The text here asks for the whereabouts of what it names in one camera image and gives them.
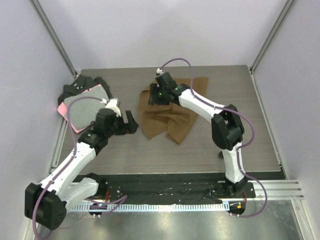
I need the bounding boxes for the brown cloth napkin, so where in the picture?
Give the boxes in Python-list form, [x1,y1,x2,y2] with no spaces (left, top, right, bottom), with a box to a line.
[138,87,198,145]

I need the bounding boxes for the black spoon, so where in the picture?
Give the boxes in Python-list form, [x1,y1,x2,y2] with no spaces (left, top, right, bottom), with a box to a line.
[218,151,224,159]

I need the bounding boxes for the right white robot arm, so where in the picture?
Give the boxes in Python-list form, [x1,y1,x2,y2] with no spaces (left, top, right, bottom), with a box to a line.
[148,69,248,198]

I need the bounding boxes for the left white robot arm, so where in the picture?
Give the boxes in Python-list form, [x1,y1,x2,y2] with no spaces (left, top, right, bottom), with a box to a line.
[24,108,139,231]

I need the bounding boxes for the grey cloth napkin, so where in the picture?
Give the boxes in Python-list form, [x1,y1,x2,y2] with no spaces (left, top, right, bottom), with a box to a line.
[63,84,111,128]

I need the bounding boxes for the pink cloth napkin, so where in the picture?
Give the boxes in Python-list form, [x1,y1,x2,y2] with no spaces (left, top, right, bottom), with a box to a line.
[57,84,102,134]

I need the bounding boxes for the black cloth pile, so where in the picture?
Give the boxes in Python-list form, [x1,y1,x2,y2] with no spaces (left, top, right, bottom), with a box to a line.
[57,74,114,113]

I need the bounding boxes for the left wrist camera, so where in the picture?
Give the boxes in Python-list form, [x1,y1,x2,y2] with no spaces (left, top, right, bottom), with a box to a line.
[101,98,122,117]

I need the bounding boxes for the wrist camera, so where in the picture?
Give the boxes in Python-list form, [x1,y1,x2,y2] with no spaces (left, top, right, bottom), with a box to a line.
[156,68,164,76]
[101,98,122,117]

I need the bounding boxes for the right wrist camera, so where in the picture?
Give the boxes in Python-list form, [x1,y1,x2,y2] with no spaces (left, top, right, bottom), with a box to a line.
[156,68,164,76]

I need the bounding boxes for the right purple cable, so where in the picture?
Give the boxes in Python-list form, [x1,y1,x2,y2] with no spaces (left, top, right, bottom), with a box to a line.
[159,57,268,219]

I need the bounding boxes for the purple cable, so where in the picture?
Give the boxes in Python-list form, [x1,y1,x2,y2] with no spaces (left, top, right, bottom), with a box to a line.
[159,57,268,219]
[32,96,128,240]

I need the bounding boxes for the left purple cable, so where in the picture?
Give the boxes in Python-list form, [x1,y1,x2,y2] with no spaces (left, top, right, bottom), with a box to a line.
[32,96,128,240]

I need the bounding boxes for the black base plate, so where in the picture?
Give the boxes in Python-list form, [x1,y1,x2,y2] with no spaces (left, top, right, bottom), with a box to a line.
[74,173,257,203]

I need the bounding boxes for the white slotted cable duct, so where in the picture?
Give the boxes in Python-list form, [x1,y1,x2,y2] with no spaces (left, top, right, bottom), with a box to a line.
[70,201,230,213]

